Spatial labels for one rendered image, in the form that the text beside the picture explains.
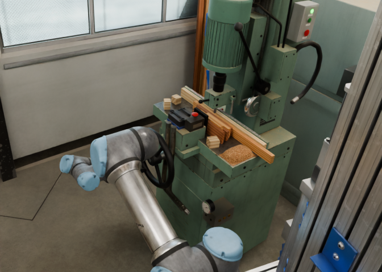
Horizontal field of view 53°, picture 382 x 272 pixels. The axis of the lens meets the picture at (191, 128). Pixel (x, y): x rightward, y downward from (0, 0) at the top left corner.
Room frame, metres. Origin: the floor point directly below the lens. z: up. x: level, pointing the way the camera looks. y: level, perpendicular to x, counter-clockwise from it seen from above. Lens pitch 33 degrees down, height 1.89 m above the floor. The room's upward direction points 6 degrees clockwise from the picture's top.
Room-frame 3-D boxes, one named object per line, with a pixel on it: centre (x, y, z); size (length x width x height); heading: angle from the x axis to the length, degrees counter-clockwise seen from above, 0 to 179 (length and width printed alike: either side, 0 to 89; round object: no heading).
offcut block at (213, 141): (1.40, -0.10, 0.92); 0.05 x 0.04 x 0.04; 113
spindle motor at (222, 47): (1.60, -0.11, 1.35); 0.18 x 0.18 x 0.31
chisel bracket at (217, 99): (1.61, -0.12, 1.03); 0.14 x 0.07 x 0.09; 131
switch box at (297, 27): (1.71, -0.44, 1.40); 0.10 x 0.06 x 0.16; 131
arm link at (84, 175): (1.16, 0.38, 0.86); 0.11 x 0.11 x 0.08; 40
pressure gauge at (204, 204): (1.27, -0.12, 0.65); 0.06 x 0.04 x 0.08; 41
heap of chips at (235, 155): (1.35, -0.21, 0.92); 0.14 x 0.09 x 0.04; 131
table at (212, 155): (1.52, -0.03, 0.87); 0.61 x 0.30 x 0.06; 41
